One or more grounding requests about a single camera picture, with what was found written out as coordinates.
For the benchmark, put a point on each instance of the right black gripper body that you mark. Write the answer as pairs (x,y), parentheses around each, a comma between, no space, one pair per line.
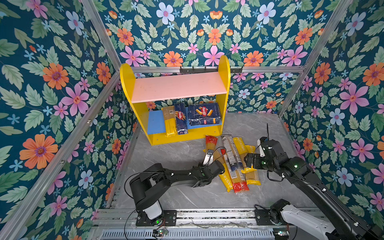
(258,162)

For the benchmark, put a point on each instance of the blue Barilla rigatoni bag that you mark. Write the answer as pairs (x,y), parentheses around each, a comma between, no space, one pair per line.
(204,114)

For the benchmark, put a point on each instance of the yellow spaghetti bag with barcode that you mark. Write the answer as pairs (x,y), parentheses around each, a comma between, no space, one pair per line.
(170,121)

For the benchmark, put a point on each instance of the blue Barilla spaghetti box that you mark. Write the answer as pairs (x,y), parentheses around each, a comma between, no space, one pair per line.
(181,118)

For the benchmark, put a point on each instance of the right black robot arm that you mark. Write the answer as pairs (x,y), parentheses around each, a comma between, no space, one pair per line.
(343,223)

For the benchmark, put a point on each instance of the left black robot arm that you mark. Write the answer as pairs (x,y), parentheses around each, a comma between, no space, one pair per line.
(149,186)

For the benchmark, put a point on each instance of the yellow Pastatime bag right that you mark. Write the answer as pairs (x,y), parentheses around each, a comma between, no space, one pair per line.
(252,178)

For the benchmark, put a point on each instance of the yellow pastatime bag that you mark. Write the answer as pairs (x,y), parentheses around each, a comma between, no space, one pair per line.
(252,178)
(225,177)
(243,150)

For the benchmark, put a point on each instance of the yellow Pastatime bag lower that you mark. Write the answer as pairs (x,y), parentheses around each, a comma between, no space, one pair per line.
(225,177)

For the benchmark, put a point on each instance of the yellow Pastatime bag upper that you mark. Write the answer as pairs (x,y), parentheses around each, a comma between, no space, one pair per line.
(243,150)

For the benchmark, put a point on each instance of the clear blue white spaghetti bag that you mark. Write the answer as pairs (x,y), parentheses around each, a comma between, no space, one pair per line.
(234,159)

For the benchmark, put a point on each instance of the red ended spaghetti bag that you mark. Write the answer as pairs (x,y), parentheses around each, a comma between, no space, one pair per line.
(238,181)

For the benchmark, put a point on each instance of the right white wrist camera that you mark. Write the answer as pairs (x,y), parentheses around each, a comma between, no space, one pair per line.
(261,151)

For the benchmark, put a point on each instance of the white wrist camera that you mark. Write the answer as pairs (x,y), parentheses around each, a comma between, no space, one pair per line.
(261,151)
(209,158)

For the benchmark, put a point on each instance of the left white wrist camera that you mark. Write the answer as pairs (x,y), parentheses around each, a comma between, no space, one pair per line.
(209,158)

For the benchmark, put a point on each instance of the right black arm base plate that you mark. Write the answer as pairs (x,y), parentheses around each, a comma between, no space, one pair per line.
(266,217)

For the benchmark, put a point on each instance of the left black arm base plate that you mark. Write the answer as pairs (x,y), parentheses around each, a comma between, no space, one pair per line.
(167,218)

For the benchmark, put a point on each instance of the white vented cable duct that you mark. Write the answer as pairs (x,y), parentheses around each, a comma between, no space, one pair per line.
(188,234)

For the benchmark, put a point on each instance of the black bracket on back rail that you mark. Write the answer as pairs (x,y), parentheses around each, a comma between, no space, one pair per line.
(205,69)

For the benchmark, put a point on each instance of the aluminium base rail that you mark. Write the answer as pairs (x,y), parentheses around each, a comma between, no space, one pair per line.
(186,218)

